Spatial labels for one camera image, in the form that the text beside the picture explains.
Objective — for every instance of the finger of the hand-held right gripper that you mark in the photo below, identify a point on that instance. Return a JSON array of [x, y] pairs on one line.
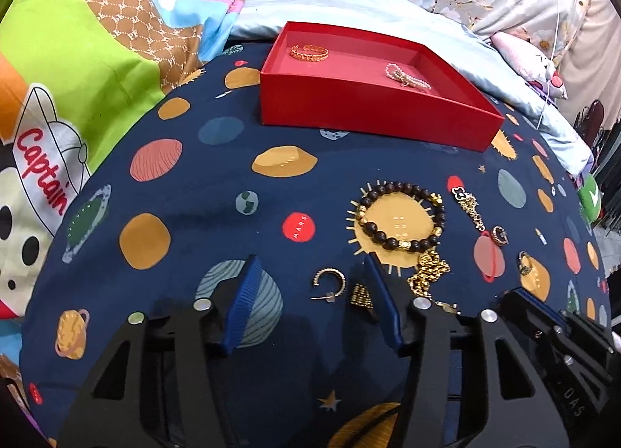
[[543, 303], [529, 314]]

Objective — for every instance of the gold hoop earring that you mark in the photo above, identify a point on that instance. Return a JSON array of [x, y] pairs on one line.
[[343, 280]]

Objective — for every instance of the navy planet print blanket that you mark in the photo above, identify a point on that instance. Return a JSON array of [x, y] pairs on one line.
[[194, 215]]

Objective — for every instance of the red cardboard box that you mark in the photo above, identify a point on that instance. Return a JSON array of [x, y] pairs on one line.
[[368, 108]]

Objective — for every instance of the green object with white mark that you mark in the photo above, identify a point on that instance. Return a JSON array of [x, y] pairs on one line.
[[589, 195]]

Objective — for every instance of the pink plush toy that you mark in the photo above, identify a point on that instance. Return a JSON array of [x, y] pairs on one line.
[[514, 47]]

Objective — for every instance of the gold wristwatch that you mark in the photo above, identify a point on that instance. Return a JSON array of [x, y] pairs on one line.
[[361, 295]]

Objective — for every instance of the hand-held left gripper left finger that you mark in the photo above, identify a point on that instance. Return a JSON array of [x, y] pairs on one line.
[[242, 302]]

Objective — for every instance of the colourful monkey cartoon blanket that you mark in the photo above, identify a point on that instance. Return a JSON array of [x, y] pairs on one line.
[[97, 64]]

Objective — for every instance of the dark wooden chair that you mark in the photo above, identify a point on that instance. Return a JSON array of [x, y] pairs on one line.
[[594, 123]]

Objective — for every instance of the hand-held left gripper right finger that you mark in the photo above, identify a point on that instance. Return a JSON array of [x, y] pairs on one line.
[[383, 302]]

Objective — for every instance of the light blue pillow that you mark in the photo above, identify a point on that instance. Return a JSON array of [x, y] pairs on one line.
[[388, 11]]

